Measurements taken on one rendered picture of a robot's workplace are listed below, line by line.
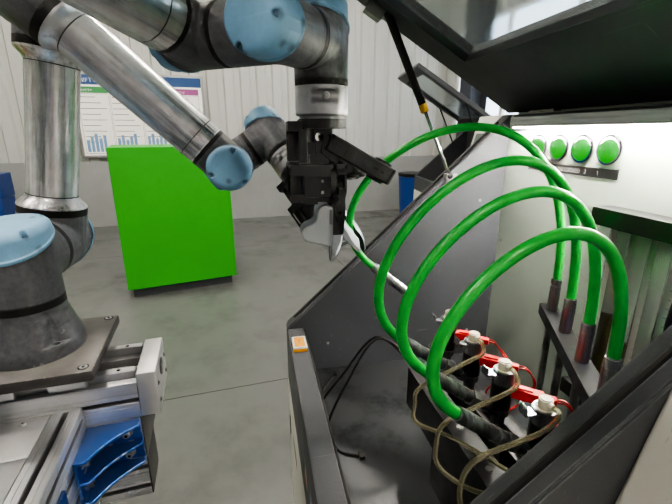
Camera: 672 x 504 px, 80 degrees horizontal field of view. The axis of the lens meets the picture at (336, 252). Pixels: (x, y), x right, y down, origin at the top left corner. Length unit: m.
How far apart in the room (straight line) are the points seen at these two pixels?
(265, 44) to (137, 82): 0.31
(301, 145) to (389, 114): 7.12
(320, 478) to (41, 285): 0.54
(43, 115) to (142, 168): 2.87
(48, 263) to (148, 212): 3.00
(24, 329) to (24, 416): 0.16
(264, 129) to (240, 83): 6.22
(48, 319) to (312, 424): 0.48
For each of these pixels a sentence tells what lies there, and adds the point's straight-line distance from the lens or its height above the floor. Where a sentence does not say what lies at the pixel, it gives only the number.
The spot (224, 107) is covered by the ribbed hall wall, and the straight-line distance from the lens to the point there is 7.03.
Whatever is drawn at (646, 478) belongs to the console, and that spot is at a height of 1.13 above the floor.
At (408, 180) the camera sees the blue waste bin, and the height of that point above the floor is 0.67.
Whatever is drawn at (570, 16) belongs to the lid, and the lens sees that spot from 0.75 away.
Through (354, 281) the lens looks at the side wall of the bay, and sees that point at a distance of 0.98.
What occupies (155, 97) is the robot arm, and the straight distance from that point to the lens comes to 0.73.
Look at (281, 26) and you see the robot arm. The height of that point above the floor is 1.51.
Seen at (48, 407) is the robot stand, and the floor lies 0.96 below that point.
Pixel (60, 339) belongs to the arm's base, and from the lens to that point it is 0.85.
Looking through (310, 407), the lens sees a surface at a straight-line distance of 0.75.
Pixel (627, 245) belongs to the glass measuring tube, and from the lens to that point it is 0.78.
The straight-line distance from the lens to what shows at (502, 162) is 0.59.
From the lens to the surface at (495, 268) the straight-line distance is 0.42.
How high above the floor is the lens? 1.41
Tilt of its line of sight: 17 degrees down
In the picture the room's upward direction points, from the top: straight up
